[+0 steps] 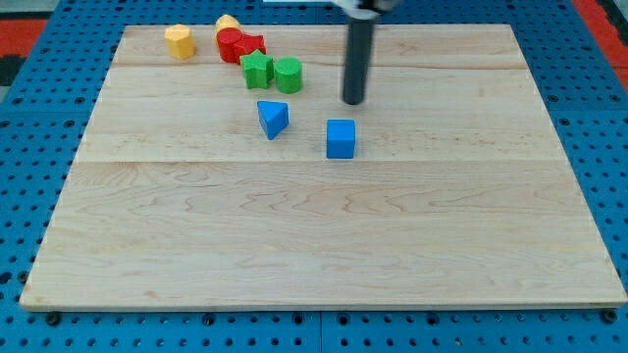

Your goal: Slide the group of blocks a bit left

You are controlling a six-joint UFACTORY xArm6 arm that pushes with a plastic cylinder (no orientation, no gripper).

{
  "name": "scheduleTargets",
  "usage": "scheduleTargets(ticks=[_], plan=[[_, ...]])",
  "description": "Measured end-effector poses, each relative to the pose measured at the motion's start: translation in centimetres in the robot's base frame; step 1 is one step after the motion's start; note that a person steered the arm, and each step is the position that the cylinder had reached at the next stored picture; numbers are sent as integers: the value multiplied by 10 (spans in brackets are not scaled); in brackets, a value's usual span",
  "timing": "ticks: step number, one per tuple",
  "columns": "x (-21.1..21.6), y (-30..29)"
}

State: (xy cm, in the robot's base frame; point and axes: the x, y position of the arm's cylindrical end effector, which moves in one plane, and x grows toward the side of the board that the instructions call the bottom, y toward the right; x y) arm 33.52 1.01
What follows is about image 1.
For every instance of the blue cube block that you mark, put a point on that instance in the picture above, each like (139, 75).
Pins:
(341, 138)

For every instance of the green cylinder block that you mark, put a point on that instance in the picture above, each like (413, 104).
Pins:
(288, 75)

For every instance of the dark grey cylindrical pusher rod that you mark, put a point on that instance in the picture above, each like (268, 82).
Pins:
(359, 40)

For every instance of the blue triangle block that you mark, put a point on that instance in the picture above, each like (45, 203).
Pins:
(273, 117)

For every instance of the red cylinder block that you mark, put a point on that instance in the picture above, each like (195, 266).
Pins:
(226, 39)

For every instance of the yellow hexagon block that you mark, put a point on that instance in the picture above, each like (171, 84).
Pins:
(179, 41)

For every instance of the yellow rounded block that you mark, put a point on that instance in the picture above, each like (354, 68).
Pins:
(226, 21)

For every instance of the silver rod mount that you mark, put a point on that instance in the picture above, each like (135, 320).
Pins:
(366, 9)

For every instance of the red star block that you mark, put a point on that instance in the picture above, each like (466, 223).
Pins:
(248, 44)

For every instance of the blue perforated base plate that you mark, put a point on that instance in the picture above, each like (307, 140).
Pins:
(48, 105)

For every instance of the light wooden board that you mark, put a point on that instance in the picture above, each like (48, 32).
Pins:
(459, 195)

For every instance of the green star block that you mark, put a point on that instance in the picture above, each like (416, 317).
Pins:
(257, 69)

